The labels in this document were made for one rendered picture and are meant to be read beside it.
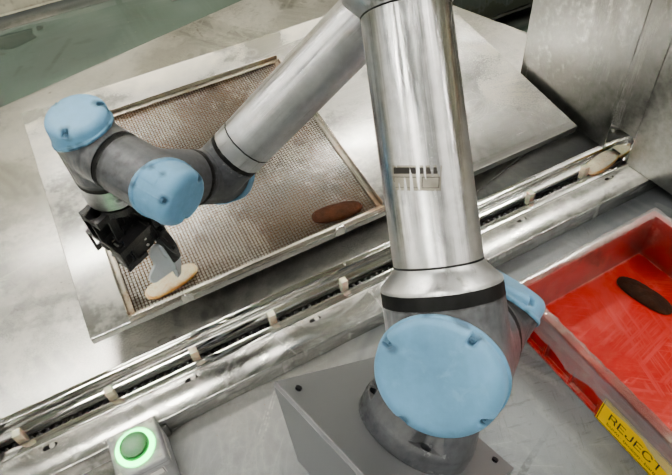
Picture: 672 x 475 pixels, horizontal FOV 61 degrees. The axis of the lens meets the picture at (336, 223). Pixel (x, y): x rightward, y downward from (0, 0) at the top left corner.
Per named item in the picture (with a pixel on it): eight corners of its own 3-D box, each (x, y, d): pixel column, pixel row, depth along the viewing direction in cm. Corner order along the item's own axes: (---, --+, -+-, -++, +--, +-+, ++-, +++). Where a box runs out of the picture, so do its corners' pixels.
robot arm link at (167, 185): (232, 169, 72) (167, 133, 75) (173, 170, 62) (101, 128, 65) (211, 224, 74) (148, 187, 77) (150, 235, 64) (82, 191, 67)
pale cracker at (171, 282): (151, 305, 98) (149, 302, 97) (141, 289, 100) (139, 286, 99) (202, 274, 102) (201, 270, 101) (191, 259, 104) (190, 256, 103)
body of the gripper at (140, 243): (96, 251, 88) (66, 204, 78) (137, 213, 92) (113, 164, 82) (133, 275, 85) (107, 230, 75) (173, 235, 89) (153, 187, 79)
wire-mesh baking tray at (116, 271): (130, 322, 97) (128, 318, 96) (62, 131, 122) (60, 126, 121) (385, 210, 110) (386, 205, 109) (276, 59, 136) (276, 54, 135)
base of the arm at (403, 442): (489, 464, 72) (529, 402, 70) (417, 489, 62) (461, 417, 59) (410, 383, 82) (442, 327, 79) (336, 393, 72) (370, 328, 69)
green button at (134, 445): (126, 468, 79) (122, 464, 78) (119, 443, 82) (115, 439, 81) (154, 454, 80) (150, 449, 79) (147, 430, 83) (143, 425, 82)
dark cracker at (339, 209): (315, 227, 108) (314, 224, 107) (309, 211, 110) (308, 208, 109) (364, 213, 110) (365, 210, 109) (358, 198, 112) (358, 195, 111)
